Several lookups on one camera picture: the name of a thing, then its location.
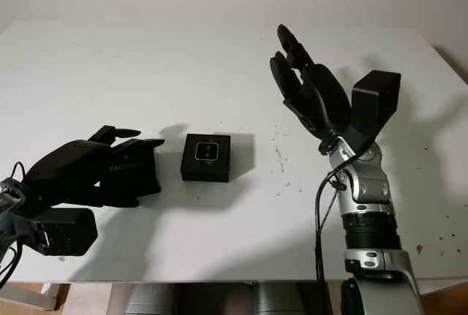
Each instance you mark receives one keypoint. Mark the silver RealSense camera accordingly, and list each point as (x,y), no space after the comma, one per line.
(207,151)

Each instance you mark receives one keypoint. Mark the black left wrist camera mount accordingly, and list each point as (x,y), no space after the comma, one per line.
(69,231)

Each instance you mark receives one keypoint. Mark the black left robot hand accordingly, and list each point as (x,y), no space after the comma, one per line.
(66,172)

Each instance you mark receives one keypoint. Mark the silver right robot thigh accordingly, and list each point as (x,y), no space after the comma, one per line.
(279,300)

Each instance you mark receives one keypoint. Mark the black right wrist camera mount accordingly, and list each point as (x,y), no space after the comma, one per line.
(376,99)

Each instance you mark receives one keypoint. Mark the black camera box base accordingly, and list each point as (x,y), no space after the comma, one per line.
(204,172)

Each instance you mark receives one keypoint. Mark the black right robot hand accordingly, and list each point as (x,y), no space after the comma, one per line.
(321,103)

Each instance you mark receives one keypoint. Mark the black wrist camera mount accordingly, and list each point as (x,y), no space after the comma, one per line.
(376,99)
(69,231)

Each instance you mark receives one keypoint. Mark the black RealSense box lid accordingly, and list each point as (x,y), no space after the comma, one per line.
(146,172)

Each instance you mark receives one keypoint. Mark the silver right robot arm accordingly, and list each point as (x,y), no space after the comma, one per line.
(369,212)

